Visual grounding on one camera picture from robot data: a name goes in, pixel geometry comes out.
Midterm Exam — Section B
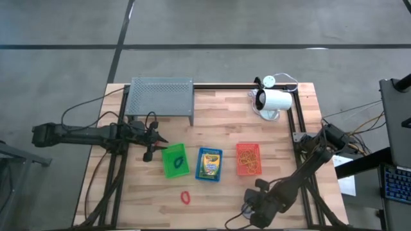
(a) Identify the blue plastic basket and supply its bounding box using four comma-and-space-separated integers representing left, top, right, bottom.
195, 146, 223, 183

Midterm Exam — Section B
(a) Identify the brown cable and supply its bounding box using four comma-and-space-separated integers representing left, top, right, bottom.
83, 150, 109, 222

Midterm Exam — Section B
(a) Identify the grey metal furniture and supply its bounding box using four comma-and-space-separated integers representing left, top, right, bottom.
0, 140, 53, 231

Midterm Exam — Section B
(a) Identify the thin black cable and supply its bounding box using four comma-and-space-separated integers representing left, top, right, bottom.
60, 85, 129, 129

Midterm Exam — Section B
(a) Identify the white security camera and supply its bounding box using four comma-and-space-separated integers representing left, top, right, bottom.
255, 89, 293, 122

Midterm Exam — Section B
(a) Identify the white round mount plate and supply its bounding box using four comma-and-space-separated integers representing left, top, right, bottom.
262, 75, 277, 89

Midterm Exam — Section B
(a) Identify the grey equipment stand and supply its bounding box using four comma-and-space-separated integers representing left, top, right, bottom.
378, 73, 411, 169

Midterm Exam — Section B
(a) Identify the grey perforated metal riser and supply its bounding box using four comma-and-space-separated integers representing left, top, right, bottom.
124, 76, 195, 127

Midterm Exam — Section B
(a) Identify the yellow cable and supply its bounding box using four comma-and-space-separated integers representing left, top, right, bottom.
349, 112, 386, 135

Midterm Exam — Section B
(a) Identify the green plastic basket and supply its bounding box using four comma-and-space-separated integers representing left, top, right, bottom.
161, 142, 191, 180

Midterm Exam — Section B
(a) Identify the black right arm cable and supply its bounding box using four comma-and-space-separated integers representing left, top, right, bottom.
223, 205, 254, 230

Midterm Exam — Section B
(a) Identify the white camera on stand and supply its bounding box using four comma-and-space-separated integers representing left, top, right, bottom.
247, 72, 299, 114

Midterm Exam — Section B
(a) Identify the white paper sheet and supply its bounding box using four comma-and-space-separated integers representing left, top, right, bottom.
332, 154, 357, 197

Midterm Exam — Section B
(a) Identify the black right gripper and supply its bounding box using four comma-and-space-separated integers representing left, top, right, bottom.
243, 178, 290, 230

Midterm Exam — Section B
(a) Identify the black backlit keyboard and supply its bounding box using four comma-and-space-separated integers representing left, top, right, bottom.
381, 164, 411, 205

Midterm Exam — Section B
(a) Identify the black desk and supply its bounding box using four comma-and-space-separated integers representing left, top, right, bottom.
335, 146, 393, 180

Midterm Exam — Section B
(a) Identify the orange plastic basket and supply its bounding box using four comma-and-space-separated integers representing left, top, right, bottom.
236, 142, 263, 176

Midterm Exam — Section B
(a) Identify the yellow green crayon box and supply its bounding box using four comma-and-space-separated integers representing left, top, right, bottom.
198, 153, 222, 178

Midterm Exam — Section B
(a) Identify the black left wrist camera cable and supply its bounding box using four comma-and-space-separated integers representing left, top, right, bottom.
144, 110, 159, 130

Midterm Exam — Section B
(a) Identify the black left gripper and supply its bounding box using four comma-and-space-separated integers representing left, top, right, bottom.
128, 119, 170, 163

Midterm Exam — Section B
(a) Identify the blue coil keychain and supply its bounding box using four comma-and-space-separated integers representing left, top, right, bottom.
173, 155, 186, 170

